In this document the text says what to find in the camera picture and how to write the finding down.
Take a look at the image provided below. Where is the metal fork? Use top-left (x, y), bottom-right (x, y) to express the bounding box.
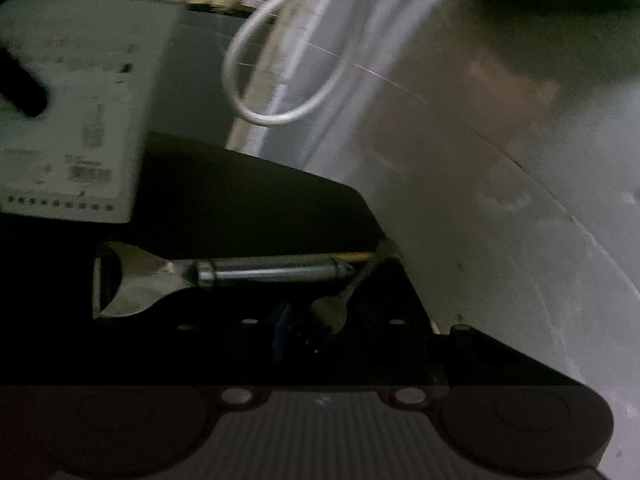
top-left (309, 242), bottom-right (402, 337)

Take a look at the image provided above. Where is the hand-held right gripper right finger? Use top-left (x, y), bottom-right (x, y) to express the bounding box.
top-left (357, 304), bottom-right (589, 387)

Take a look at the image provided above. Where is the white perforated utensil basket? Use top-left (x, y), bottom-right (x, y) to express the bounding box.
top-left (0, 0), bottom-right (183, 224)

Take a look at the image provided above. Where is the metal peeler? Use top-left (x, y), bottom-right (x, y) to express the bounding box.
top-left (92, 241), bottom-right (357, 320)

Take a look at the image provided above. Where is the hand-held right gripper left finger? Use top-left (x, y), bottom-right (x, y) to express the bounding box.
top-left (65, 304), bottom-right (294, 387)

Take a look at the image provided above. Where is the dark green table mat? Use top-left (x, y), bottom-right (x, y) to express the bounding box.
top-left (0, 130), bottom-right (441, 387)

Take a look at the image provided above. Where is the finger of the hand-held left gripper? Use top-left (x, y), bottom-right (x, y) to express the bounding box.
top-left (0, 51), bottom-right (52, 120)

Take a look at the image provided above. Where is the white cable loop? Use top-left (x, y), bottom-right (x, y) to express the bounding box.
top-left (221, 0), bottom-right (388, 126)

